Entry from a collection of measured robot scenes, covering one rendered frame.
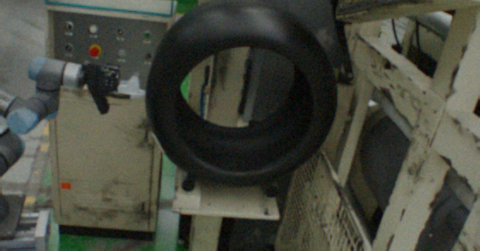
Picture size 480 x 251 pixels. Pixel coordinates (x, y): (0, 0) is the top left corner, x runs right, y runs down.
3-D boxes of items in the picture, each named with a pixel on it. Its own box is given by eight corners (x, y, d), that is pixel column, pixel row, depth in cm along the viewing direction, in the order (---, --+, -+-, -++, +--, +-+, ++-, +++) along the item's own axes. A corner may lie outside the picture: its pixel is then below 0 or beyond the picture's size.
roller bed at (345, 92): (292, 128, 192) (306, 64, 179) (324, 130, 194) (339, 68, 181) (302, 151, 174) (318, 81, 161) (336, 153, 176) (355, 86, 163)
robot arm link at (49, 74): (34, 75, 134) (36, 50, 130) (69, 82, 136) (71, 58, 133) (26, 86, 127) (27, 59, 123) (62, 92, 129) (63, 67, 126)
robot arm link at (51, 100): (23, 122, 129) (25, 89, 125) (40, 106, 140) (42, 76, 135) (47, 128, 130) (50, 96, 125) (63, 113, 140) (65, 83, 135)
